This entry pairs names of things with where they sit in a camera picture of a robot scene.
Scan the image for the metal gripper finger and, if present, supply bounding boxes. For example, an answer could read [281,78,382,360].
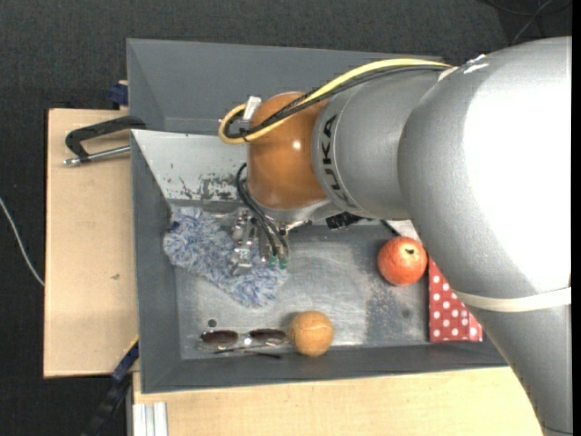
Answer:
[231,245,254,276]
[230,218,249,247]

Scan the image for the tan ball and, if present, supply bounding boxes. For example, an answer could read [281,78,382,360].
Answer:
[288,310,335,358]

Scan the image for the pale wood board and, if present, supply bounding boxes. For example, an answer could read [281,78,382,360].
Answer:
[43,107,140,379]

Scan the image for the brown sunglasses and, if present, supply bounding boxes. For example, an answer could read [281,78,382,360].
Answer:
[195,328,292,361]

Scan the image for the blue and white fluffy cloth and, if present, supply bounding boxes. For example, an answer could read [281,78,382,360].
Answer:
[162,205,291,309]

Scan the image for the black cylinder on white bracket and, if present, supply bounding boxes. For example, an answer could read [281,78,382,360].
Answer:
[324,212,364,232]

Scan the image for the orange fruit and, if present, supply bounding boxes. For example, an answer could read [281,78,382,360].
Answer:
[377,235,429,287]

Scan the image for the red white-dotted packet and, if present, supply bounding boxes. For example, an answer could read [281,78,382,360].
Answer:
[427,254,484,344]

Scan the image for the grey metal bin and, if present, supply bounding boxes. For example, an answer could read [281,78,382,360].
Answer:
[125,37,510,394]

